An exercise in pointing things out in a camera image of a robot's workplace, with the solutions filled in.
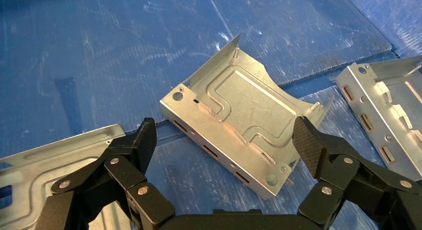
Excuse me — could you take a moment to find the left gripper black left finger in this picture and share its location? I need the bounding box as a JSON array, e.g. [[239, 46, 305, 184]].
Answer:
[[34, 117, 175, 230]]

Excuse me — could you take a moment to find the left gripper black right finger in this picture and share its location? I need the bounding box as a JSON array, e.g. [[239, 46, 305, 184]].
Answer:
[[292, 115, 422, 230]]

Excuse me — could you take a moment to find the metal bracket with side walls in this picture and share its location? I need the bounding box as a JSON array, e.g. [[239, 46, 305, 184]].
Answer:
[[335, 55, 422, 182], [0, 123, 132, 230], [160, 34, 334, 200]]

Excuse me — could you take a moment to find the blue corrugated plastic box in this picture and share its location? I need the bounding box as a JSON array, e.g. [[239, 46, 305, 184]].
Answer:
[[0, 0, 422, 230]]

